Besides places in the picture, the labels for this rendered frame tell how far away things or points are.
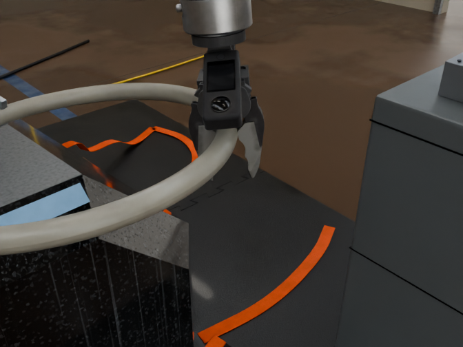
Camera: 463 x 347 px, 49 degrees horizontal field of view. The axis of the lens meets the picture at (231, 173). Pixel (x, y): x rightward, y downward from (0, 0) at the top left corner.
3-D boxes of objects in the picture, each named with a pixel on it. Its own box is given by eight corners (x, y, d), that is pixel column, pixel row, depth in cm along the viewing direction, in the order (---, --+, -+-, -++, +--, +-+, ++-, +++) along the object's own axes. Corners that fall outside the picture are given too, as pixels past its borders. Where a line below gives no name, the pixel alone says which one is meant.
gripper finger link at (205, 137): (215, 165, 79) (223, 110, 75) (213, 184, 74) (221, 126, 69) (196, 162, 79) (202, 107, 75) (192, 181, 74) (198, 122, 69)
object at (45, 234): (-194, 204, 68) (-205, 184, 66) (78, 86, 103) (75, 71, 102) (47, 321, 43) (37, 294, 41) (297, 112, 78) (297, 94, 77)
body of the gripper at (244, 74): (253, 102, 76) (247, 20, 70) (253, 124, 68) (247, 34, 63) (202, 107, 76) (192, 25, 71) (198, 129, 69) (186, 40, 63)
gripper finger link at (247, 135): (270, 158, 78) (252, 103, 74) (271, 175, 73) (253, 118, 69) (251, 163, 79) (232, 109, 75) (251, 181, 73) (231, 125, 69)
